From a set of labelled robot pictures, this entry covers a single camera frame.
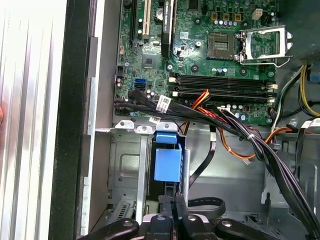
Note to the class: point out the coin cell battery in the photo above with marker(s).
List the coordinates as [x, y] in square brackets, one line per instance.
[160, 14]

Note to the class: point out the person's bare hand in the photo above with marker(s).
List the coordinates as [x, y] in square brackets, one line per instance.
[1, 115]

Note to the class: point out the silver disk bay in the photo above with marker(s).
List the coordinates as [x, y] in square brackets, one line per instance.
[125, 162]

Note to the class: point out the white expansion slot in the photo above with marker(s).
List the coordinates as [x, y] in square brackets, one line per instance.
[146, 20]

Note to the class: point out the grey power supply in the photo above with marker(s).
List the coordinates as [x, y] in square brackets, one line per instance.
[300, 20]

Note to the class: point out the CPU socket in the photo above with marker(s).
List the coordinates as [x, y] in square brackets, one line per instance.
[221, 46]

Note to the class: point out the green motherboard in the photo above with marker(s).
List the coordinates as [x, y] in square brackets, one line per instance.
[160, 75]

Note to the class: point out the black graphics card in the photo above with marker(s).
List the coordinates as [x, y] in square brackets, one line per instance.
[168, 27]

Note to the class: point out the black open PC case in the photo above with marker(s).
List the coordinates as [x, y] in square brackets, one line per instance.
[72, 125]

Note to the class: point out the silver socket cover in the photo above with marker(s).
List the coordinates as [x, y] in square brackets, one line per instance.
[282, 40]

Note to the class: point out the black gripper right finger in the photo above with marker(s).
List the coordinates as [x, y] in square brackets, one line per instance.
[197, 230]

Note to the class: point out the black RAM slot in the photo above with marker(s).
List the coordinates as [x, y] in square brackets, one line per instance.
[222, 97]
[222, 79]
[222, 84]
[222, 92]

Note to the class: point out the white power connector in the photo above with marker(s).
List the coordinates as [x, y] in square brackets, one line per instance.
[257, 14]

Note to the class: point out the hard disk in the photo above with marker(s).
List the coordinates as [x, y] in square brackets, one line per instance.
[167, 165]

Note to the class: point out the blue SATA port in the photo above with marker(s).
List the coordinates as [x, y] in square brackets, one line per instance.
[140, 83]

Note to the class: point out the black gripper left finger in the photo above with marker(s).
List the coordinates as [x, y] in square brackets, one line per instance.
[160, 230]

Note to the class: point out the black expansion slot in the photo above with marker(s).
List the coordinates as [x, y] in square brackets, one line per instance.
[135, 22]

